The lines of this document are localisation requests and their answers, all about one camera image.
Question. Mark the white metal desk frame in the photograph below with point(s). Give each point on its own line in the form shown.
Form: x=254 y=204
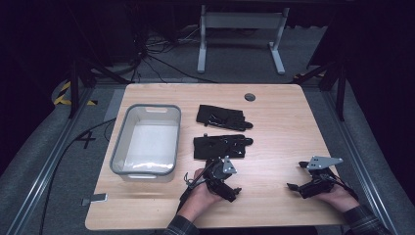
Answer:
x=241 y=20

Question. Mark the black metal stand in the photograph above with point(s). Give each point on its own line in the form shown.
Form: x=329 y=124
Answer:
x=74 y=91
x=341 y=94

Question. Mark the person's right hand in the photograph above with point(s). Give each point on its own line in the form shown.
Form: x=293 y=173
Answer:
x=342 y=199

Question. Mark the grey plastic bin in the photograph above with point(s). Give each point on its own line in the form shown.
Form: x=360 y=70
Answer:
x=153 y=143

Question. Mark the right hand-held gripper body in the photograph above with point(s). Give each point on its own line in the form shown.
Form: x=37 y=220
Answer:
x=318 y=188

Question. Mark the grey tape piece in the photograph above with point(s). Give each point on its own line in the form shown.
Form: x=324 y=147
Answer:
x=96 y=198

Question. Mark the person's left hand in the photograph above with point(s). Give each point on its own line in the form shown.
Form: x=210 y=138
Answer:
x=197 y=199

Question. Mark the black glove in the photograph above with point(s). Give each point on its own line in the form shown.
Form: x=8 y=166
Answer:
x=208 y=148
x=215 y=117

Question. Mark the aluminium floor rail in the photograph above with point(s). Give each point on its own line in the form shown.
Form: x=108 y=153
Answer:
x=45 y=169
x=355 y=153

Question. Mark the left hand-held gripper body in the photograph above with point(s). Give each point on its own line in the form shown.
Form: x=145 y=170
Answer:
x=218 y=187

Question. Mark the yellow black hazard tape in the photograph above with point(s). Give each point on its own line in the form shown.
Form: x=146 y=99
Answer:
x=62 y=94

